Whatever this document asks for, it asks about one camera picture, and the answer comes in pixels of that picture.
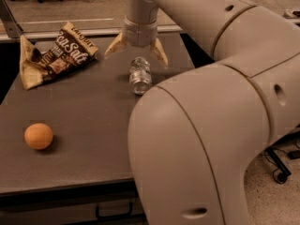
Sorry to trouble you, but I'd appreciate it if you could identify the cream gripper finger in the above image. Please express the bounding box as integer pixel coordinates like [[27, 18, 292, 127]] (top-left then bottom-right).
[[149, 38, 169, 68], [104, 33, 127, 59]]

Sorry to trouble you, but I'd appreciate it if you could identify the orange ball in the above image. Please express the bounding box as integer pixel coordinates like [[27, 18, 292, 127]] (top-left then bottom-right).
[[24, 123, 53, 150]]

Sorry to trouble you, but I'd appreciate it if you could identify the glass barrier panel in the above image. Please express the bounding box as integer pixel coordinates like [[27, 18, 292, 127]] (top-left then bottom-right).
[[5, 0, 300, 32]]

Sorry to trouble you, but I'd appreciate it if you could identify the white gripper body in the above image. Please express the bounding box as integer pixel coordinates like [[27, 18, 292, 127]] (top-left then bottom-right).
[[122, 17, 158, 48]]

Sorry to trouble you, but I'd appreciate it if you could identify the silver 7up soda can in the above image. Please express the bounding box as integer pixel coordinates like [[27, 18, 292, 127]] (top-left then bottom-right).
[[129, 57, 152, 96]]

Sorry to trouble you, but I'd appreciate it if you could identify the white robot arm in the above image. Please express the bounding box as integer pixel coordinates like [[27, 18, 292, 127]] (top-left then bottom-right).
[[111, 0, 300, 225]]

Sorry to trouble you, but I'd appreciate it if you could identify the left metal glass bracket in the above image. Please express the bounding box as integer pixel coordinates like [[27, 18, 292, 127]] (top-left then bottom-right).
[[0, 0, 23, 38]]

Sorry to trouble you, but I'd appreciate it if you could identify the brown sea salt chip bag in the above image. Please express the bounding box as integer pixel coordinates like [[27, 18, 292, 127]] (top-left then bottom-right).
[[20, 22, 98, 90]]

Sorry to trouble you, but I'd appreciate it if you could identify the grey cabinet drawer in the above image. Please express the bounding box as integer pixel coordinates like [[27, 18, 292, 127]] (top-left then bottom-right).
[[0, 189, 148, 225]]

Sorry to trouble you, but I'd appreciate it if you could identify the black drawer handle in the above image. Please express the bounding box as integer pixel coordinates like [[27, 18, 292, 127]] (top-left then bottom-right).
[[95, 202, 133, 221]]

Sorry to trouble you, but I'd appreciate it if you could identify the black stand leg with caster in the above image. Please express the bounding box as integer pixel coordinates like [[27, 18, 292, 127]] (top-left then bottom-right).
[[265, 147, 292, 184]]

